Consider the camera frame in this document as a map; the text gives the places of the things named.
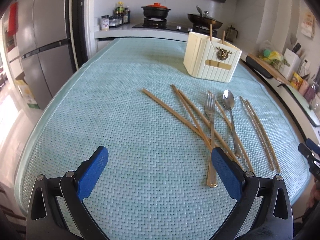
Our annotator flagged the thin wooden chopstick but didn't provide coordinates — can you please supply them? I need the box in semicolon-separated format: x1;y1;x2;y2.
221;30;226;44

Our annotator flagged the person's right hand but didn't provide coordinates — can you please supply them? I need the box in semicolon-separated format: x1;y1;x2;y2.
307;185;320;208

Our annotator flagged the green electric griddle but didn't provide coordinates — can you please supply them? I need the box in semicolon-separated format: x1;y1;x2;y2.
277;83;319;127

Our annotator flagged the thin pale chopstick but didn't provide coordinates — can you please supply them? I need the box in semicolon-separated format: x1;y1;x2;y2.
245;100;281;173
239;96;274;171

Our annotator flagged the yellow snack packet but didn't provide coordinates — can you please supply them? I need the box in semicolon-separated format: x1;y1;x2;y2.
290;72;303;90

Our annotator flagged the light blue woven mat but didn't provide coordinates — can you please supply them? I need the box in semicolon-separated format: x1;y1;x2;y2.
14;38;310;239

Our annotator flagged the silver spoon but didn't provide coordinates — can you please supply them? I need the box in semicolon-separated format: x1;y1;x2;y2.
222;89;242;158

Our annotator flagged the wooden cutting board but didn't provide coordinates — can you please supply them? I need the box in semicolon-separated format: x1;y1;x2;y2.
248;54;290;86

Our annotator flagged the white knife block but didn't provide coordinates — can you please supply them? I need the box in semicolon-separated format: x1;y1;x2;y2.
279;49;301;81

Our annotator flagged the yellow green bag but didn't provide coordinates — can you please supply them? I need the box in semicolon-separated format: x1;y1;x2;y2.
258;41;291;70

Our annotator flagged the cream utensil holder box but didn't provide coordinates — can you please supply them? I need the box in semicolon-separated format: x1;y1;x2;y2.
183;32;242;83

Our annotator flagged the grey refrigerator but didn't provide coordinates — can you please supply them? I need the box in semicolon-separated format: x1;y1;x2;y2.
16;0;76;109

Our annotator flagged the dark glass kettle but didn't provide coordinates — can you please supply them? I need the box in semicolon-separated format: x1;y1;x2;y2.
225;25;239;42

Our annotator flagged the black gas stove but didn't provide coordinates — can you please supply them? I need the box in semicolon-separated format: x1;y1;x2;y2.
133;18;209;35

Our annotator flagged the black wok glass lid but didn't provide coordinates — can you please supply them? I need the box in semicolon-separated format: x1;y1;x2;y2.
187;5;222;30

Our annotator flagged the sauce bottles group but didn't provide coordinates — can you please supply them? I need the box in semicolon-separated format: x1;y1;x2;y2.
113;1;131;24

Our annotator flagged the black pot orange lid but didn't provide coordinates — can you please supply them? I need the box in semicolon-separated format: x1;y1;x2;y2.
142;3;171;20

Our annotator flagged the silver fork gold handle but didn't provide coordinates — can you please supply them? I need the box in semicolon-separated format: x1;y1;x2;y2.
204;92;217;187

